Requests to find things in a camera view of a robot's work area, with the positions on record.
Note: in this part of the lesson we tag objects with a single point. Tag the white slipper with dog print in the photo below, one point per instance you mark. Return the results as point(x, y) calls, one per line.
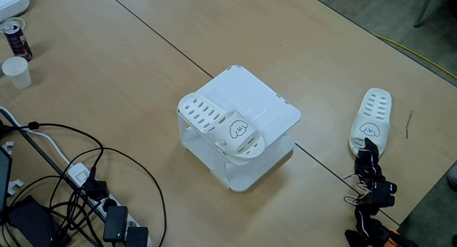
point(214, 125)
point(373, 108)

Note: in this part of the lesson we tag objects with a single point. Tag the person's shoe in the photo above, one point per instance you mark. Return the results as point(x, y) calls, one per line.
point(453, 177)

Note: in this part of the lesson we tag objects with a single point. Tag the white two-tier shoe rack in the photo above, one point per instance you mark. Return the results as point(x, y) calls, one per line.
point(264, 100)

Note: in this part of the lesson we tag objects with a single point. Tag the grey chair leg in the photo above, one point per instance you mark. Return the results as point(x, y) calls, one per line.
point(423, 11)

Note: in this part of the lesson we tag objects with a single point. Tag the black power adapter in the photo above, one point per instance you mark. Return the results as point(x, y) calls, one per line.
point(115, 222)
point(137, 238)

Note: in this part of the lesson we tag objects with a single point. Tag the black charger plug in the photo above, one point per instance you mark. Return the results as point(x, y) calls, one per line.
point(95, 190)

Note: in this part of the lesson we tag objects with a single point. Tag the white power strip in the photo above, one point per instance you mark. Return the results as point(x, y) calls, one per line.
point(80, 175)

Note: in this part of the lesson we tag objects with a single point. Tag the black flat box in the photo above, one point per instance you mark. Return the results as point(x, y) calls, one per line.
point(32, 222)

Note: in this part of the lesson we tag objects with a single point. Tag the white paper cup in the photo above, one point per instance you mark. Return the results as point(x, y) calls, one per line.
point(17, 72)

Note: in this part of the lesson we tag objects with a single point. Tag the purple drink can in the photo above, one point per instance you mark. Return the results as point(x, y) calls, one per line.
point(19, 43)

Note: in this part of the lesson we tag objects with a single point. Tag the black power brick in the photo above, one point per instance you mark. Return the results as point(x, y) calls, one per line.
point(1, 130)

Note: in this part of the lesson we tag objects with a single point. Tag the white box device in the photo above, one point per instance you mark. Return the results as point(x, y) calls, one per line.
point(12, 2)

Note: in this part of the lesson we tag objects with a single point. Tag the white plastic bracket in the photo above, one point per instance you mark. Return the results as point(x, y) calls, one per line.
point(14, 187)
point(8, 146)

